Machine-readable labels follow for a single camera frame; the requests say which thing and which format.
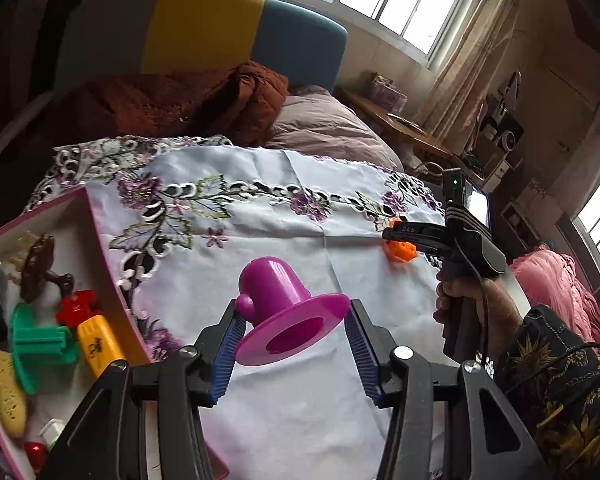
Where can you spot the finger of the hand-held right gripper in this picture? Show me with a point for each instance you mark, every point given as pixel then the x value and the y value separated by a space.
pixel 415 232

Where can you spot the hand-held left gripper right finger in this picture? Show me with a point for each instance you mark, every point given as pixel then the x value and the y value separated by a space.
pixel 365 360

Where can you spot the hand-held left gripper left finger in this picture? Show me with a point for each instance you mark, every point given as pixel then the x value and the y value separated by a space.
pixel 225 362

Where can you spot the orange cube block toy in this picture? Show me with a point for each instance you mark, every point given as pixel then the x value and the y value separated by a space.
pixel 400 252

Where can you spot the purple hat-shaped toy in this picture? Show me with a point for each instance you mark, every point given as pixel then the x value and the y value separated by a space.
pixel 275 285

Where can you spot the yellow plastic toy tool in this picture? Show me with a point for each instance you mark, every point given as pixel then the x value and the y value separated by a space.
pixel 97 345

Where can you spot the teal green plastic toy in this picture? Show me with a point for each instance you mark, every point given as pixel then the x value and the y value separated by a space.
pixel 40 345

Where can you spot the red metallic cylinder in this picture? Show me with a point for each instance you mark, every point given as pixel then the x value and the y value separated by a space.
pixel 36 455

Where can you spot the brown plastic toy figure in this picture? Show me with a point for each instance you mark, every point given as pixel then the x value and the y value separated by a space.
pixel 37 265

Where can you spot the pink cardboard box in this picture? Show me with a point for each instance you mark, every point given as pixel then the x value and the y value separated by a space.
pixel 65 220

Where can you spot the cream toy pieces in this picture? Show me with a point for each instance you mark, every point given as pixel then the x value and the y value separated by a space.
pixel 17 262

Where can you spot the person's right forearm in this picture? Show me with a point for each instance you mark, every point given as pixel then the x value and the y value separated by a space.
pixel 555 370

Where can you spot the person's right hand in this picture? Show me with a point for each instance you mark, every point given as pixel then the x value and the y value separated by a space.
pixel 500 305

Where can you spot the pink blanket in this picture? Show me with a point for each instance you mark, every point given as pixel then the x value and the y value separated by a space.
pixel 560 285

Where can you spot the dark cluttered shelf unit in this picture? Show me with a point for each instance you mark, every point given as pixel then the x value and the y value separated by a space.
pixel 502 130

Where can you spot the white floral embroidered tablecloth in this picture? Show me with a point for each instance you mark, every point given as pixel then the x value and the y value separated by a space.
pixel 290 220

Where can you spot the wooden side desk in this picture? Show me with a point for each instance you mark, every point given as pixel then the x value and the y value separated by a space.
pixel 380 110

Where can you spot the purple printed boxes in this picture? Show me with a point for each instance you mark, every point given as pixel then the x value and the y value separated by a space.
pixel 387 92

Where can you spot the red puzzle-shaped toy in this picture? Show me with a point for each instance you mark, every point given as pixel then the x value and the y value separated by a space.
pixel 77 310

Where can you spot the beige curtain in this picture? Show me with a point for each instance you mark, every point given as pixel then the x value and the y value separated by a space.
pixel 480 60

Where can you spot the small white plastic piece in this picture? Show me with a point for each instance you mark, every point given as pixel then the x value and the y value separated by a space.
pixel 52 430

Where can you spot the yellow bumpy oval toy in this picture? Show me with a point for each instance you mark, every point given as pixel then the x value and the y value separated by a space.
pixel 10 400

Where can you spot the bright window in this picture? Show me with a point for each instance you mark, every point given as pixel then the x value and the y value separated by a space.
pixel 405 0

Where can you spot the brown quilted jacket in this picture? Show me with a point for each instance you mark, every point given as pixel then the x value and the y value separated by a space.
pixel 180 105

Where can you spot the white chair armrest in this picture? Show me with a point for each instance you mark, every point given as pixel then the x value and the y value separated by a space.
pixel 15 130

